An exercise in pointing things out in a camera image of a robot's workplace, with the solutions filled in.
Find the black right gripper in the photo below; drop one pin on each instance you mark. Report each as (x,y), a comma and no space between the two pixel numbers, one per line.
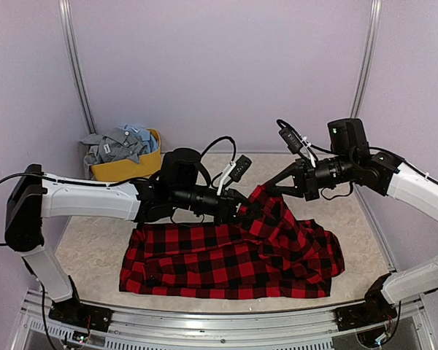
(309,179)

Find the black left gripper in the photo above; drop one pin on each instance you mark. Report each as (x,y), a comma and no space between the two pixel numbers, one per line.
(227,210)

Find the red black plaid shirt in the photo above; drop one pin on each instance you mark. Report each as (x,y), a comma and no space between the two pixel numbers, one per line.
(273,255)

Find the yellow plastic basket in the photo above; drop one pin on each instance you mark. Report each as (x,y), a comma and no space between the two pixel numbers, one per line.
(126,169)

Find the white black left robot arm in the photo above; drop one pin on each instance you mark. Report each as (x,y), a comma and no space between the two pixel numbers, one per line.
(182,182)

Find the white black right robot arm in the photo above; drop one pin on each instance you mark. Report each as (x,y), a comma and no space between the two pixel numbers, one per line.
(352,160)

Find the light blue shirt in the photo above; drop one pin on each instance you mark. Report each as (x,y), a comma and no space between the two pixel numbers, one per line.
(144,137)

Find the grey button shirt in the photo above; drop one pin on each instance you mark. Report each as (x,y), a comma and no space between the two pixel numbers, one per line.
(109,147)

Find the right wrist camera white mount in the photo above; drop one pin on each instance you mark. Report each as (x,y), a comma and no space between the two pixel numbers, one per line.
(296,143)

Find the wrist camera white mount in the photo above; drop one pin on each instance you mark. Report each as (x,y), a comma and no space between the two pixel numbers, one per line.
(233,172)
(296,143)

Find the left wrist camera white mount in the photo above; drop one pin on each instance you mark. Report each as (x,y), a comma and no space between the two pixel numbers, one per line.
(233,172)

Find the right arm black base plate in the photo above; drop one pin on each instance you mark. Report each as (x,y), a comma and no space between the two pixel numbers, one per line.
(362,315)

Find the aluminium front frame rail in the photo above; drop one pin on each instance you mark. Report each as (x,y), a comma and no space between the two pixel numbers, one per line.
(137,328)

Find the right aluminium corner post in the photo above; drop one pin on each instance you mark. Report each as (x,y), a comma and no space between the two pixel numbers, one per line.
(367,57)

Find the aluminium corner post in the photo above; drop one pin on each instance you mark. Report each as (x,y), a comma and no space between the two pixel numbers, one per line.
(367,57)
(65,11)

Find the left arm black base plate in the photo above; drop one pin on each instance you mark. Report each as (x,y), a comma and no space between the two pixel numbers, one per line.
(88,317)

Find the left aluminium corner post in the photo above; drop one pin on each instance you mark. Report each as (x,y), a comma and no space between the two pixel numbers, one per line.
(65,11)

